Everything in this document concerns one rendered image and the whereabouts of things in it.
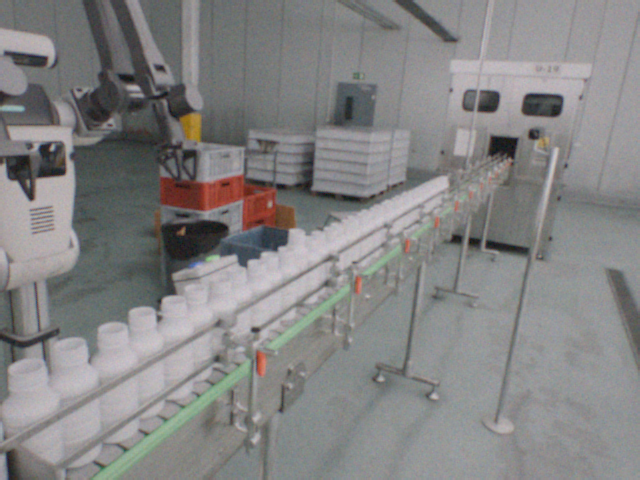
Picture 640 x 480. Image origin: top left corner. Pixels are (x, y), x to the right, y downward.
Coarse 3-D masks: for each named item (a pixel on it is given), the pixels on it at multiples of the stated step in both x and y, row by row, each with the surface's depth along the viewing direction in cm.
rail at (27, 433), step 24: (360, 240) 140; (312, 264) 113; (240, 312) 87; (288, 312) 105; (192, 336) 75; (216, 360) 83; (120, 384) 63; (72, 408) 57; (144, 408) 68; (24, 432) 51; (72, 456) 58
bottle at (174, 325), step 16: (176, 304) 73; (160, 320) 75; (176, 320) 74; (176, 336) 73; (176, 352) 74; (192, 352) 77; (176, 368) 75; (192, 368) 78; (192, 384) 79; (176, 400) 77
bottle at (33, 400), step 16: (16, 368) 55; (32, 368) 56; (16, 384) 53; (32, 384) 53; (16, 400) 53; (32, 400) 54; (48, 400) 55; (0, 416) 53; (16, 416) 53; (32, 416) 53; (16, 432) 53; (48, 432) 55; (32, 448) 54; (48, 448) 55
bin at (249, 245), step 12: (264, 228) 212; (276, 228) 209; (228, 240) 189; (240, 240) 197; (252, 240) 206; (264, 240) 213; (276, 240) 210; (228, 252) 185; (240, 252) 182; (252, 252) 180; (264, 252) 177; (276, 252) 175; (240, 264) 183
